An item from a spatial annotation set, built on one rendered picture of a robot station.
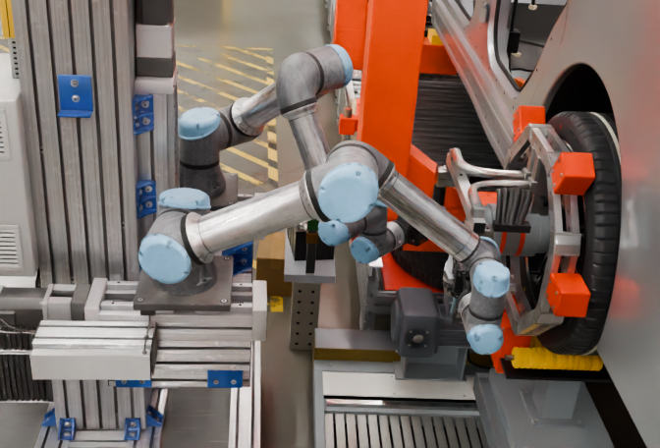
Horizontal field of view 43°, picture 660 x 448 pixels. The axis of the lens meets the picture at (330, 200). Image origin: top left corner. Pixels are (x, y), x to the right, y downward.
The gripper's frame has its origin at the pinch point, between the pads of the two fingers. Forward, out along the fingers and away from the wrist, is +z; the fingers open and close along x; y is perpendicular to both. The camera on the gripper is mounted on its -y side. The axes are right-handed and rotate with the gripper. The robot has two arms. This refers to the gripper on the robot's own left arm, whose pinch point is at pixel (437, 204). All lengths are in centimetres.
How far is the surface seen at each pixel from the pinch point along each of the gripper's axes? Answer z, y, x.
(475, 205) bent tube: -23.1, -16.0, 26.1
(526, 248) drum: -3.1, 1.4, 31.3
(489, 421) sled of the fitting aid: 4, 68, 23
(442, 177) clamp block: -1.9, -10.0, 2.2
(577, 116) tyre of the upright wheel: 11.0, -32.7, 33.4
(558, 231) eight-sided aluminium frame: -15.6, -12.9, 44.9
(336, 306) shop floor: 35, 79, -67
